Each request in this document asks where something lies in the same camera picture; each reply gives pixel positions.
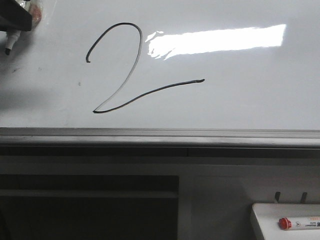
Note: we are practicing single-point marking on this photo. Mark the white whiteboard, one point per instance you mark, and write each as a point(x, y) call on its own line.
point(165, 72)

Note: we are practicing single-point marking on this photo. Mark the white marker tray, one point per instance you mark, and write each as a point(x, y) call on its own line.
point(264, 219)

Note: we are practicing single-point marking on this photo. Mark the red-capped whiteboard marker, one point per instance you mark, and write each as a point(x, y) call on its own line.
point(299, 223)

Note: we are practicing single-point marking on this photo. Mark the white black-tipped whiteboard marker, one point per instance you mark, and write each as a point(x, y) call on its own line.
point(12, 37)

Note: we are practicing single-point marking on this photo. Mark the red round magnet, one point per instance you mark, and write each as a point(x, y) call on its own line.
point(35, 8)

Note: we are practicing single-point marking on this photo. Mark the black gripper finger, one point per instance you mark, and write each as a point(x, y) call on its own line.
point(13, 16)

